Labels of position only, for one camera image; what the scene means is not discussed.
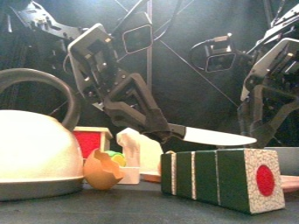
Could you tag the pink plastic tray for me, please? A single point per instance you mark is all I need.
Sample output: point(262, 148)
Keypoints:
point(290, 183)

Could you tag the brown toy eggshell half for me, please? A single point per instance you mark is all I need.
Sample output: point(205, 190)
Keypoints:
point(101, 173)

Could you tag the green lime slice toy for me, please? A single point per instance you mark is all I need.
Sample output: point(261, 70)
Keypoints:
point(117, 157)

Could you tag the white knife holder block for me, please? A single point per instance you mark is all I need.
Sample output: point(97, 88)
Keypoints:
point(146, 151)

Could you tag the white green bowl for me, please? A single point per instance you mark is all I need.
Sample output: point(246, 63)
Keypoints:
point(130, 175)

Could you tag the green sushi roll red centre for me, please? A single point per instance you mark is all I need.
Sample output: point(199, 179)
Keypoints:
point(230, 178)

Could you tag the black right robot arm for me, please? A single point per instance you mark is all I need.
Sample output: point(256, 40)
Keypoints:
point(285, 26)

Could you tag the metal frame post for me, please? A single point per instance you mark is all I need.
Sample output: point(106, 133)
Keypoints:
point(150, 67)

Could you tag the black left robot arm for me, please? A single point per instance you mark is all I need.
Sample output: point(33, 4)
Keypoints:
point(43, 22)

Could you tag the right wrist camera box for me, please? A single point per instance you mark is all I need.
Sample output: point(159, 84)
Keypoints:
point(219, 61)

